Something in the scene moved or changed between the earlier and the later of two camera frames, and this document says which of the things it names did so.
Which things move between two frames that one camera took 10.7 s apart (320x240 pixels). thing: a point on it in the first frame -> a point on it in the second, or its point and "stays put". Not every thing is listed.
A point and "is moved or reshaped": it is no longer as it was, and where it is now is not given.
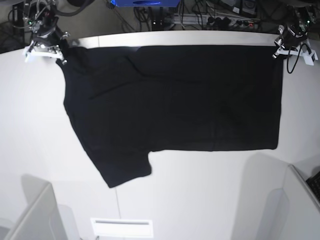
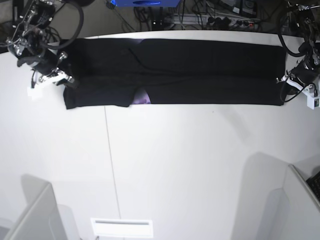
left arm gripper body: x=288 y=39 -> x=302 y=75
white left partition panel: x=41 y=219 stays put
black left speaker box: x=18 y=22 stays put
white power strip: x=207 y=20 stays put
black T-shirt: x=127 y=102 is moved or reshaped
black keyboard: x=313 y=182 stays put
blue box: x=146 y=3 stays put
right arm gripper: x=52 y=38 -> x=45 y=62
